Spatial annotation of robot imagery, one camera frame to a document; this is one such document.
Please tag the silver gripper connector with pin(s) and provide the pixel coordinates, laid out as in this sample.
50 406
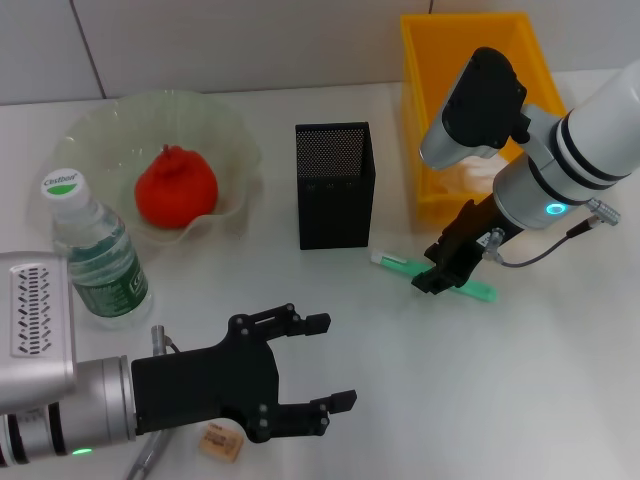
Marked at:
494 245
158 340

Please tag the white paper ball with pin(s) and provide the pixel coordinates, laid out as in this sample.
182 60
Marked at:
470 175

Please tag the mint green utility knife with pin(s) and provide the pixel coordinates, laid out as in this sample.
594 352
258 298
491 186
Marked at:
477 291

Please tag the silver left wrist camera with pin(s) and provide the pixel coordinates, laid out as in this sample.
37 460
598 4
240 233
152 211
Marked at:
35 320

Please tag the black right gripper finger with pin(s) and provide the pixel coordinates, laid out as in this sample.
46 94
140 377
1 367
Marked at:
432 252
440 281

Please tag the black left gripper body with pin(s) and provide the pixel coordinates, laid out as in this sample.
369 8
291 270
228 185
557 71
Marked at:
210 385

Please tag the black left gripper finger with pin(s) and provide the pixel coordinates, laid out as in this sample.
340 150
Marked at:
317 324
344 400

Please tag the pale green glass fruit plate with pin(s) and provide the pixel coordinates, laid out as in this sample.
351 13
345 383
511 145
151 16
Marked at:
110 130

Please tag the silver metal pen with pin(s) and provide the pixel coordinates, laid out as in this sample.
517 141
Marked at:
145 457

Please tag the clear green-label water bottle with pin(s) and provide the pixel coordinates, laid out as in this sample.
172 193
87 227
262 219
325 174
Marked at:
100 260

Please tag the yellow plastic bin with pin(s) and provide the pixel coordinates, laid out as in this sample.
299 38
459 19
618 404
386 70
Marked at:
430 75

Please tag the black mesh pen holder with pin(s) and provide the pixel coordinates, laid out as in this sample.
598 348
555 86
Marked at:
332 210

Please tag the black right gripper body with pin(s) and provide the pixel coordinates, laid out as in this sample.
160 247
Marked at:
480 230

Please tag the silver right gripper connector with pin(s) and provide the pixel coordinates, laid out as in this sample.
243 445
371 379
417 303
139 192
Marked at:
494 245

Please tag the beige eraser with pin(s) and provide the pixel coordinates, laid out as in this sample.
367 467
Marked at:
225 444

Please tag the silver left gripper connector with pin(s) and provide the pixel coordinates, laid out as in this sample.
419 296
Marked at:
158 340

